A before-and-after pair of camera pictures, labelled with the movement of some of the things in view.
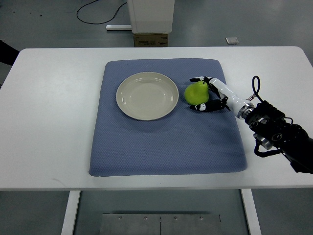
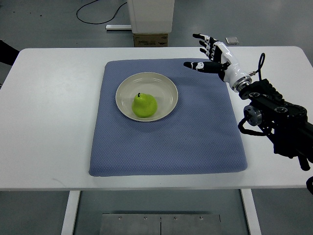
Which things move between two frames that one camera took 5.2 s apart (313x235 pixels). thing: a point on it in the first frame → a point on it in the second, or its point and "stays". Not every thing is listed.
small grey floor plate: [232, 40] stays
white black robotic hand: [220, 97] → [221, 61]
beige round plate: [146, 96] stays
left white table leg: [67, 227] stays
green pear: [197, 93] → [144, 105]
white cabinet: [152, 16] stays
